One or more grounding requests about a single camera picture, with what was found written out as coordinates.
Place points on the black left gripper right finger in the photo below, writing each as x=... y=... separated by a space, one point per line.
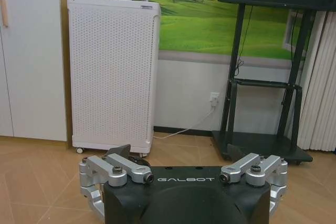
x=258 y=166

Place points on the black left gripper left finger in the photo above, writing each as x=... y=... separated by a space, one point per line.
x=115 y=165

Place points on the black wheeled television stand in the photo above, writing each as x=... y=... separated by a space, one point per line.
x=262 y=119

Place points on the white perforated air purifier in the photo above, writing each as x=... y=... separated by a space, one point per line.
x=111 y=77

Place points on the white pleated curtain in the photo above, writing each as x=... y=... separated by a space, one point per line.
x=319 y=82

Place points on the white wardrobe door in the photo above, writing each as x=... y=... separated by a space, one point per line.
x=29 y=56

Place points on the green meadow landscape poster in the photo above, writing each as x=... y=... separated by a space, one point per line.
x=210 y=16

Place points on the white wall power socket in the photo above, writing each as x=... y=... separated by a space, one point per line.
x=214 y=97

